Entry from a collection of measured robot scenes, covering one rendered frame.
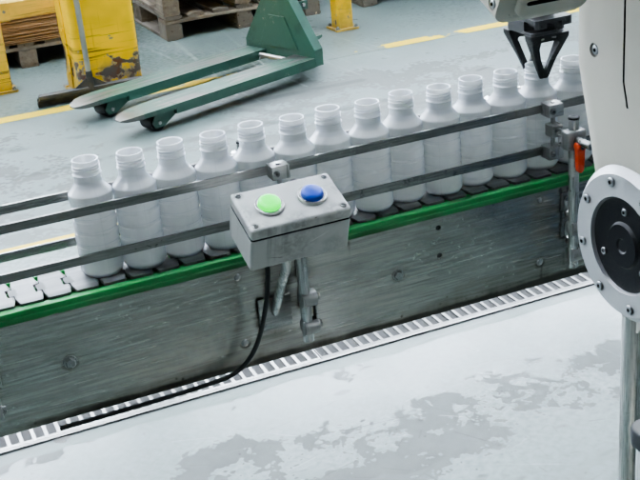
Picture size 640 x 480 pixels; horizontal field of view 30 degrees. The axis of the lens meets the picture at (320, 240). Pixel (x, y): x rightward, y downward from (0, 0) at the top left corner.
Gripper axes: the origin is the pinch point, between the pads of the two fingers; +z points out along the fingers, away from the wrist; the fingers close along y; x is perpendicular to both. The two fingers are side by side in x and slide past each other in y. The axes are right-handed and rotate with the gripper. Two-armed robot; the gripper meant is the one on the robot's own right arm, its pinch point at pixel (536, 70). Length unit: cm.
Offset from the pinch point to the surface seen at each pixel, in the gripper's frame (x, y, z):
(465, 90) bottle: 13.3, -1.2, 0.4
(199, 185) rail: 57, -4, 4
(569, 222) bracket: 1.6, -11.0, 21.3
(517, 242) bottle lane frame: 7.9, -6.2, 24.8
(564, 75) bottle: -4.2, -1.3, 1.4
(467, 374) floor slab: -39, 98, 116
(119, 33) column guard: -36, 442, 89
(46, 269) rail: 79, -5, 11
